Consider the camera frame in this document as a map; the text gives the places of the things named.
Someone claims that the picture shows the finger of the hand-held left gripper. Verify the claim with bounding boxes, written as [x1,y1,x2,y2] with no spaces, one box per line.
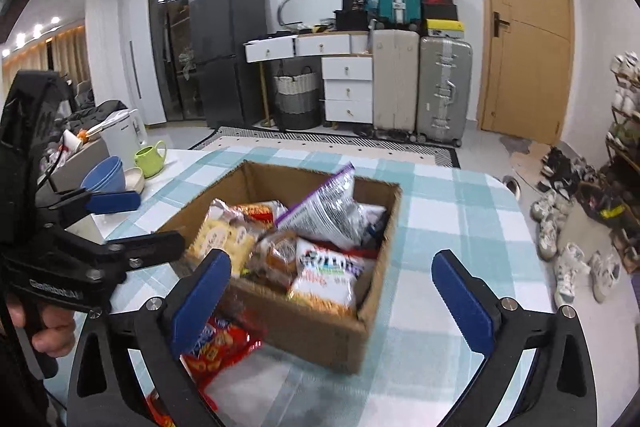
[37,187,142,228]
[74,231,186,283]

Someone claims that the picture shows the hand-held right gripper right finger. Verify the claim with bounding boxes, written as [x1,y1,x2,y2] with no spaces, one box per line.
[432,250,598,427]

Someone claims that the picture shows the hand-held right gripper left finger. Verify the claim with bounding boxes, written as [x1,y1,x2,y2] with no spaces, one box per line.
[66,248,232,427]

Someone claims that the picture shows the red chip bag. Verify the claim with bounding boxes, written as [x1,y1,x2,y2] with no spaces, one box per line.
[180,314,263,395]

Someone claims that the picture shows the clear cracker packet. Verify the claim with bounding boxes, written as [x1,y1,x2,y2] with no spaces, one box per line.
[187,202,263,278]

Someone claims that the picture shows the clear-wrapped bread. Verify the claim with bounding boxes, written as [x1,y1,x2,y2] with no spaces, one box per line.
[245,229,301,293]

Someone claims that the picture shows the cardboard box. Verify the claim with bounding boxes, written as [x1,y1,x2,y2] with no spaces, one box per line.
[157,160,403,375]

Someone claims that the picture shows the white red snack bag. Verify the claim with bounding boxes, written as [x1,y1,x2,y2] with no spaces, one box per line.
[235,201,288,223]

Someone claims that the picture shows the white fried noodle snack bag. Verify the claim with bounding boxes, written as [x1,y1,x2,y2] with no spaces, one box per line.
[289,237,368,308]

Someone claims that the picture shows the grey purple snack bag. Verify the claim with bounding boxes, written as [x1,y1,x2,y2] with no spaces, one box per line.
[275,163,388,250]

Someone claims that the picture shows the person's left hand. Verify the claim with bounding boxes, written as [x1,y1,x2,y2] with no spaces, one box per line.
[31,306,77,357]

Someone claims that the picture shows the blue bowl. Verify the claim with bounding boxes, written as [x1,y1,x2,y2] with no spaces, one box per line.
[82,159,126,195]
[80,156,123,188]

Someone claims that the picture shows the beige dish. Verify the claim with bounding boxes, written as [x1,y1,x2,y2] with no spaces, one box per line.
[122,167,147,194]

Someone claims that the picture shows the green mug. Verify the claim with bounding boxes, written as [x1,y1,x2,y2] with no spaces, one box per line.
[133,140,167,178]

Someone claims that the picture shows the checked tablecloth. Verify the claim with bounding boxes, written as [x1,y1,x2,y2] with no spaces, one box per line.
[102,146,556,427]

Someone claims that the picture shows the white kitchen appliance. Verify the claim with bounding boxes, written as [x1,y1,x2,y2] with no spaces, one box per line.
[100,108,148,155]

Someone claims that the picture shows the pile of shoes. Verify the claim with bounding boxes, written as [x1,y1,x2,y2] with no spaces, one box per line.
[530,147,640,303]

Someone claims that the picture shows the glass door cabinet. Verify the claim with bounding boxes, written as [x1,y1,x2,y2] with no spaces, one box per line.
[148,0,226,122]

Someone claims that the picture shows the dark grey refrigerator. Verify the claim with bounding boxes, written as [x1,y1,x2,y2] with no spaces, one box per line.
[187,0,268,128]

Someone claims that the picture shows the woven laundry basket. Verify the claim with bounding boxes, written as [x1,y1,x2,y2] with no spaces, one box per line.
[272,67,321,130]

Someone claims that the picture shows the silver suitcase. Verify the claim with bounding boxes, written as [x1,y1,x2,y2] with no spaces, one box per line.
[416,36,473,145]

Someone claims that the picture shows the beige suitcase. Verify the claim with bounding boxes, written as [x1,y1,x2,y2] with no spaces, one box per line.
[371,29,421,140]

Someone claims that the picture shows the shoe rack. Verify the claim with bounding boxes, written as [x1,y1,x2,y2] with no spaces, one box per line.
[605,52,640,268]

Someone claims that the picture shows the white drawer desk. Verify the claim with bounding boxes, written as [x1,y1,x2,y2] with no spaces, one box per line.
[244,32,375,128]

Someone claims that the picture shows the yellow shoe box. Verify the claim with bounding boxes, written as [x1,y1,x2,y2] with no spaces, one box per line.
[425,19,466,38]

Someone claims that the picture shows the wooden door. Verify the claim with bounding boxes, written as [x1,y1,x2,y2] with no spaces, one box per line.
[472,0,575,145]

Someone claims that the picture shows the black bag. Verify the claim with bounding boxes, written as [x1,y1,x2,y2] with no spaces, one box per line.
[334,0,378,32]

